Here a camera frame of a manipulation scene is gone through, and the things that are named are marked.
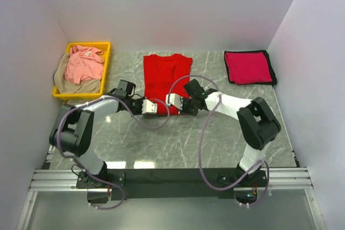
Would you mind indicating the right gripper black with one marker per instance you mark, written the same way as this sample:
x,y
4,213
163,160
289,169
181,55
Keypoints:
x,y
184,111

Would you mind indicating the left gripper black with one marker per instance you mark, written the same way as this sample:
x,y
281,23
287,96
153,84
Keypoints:
x,y
140,110

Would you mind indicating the red t-shirt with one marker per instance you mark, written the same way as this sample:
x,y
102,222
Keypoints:
x,y
161,72

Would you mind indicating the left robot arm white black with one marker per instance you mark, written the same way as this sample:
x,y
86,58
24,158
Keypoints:
x,y
72,130

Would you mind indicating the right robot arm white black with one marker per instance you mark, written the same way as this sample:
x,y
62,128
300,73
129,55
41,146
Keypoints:
x,y
258,124

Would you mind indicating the pink shirt in bin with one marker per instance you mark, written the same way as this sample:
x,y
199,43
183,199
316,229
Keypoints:
x,y
85,63

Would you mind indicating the folded magenta t-shirt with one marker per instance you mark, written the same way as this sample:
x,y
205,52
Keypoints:
x,y
248,65

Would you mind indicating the yellow plastic bin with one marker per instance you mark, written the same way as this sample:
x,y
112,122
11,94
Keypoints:
x,y
106,48

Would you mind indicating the beige shirt in bin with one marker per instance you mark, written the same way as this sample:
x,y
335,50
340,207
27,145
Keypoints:
x,y
66,87

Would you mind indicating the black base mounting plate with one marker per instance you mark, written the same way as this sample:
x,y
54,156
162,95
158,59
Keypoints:
x,y
164,183

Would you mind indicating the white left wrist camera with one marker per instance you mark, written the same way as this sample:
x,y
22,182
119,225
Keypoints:
x,y
149,107

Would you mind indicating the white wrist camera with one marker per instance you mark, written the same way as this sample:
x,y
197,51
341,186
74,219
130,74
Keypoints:
x,y
174,100
149,107

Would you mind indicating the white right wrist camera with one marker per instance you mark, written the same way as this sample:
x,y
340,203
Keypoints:
x,y
174,100

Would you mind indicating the aluminium frame rail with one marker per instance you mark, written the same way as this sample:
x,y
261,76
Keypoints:
x,y
275,178

